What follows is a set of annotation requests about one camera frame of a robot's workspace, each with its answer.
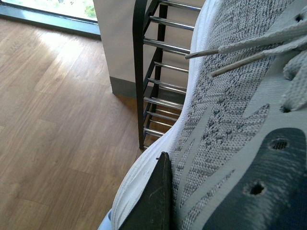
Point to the grey sneaker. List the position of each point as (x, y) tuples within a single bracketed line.
[(238, 151)]

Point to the black metal shoe rack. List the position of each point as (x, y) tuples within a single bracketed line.
[(159, 103)]

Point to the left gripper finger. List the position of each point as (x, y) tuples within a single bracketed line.
[(153, 210)]

